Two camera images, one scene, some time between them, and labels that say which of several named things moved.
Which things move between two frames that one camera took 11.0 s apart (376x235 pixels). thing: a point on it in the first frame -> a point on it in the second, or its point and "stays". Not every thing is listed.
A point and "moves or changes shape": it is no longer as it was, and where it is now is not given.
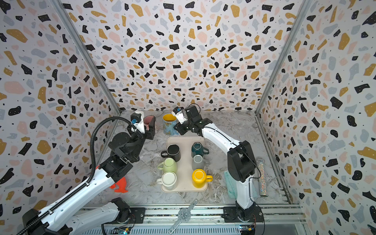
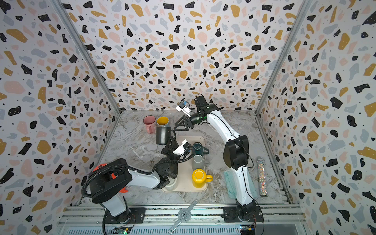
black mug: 173,151 moves or changes shape
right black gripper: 184,126 -> 189,121
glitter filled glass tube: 263,182 stays
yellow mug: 199,178 stays
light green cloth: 231,185 stays
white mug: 168,180 stays
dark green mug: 197,149 stays
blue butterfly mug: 169,121 moves or changes shape
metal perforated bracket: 184,216 stays
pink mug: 147,120 stays
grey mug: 198,162 stays
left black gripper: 146,130 -> 170,145
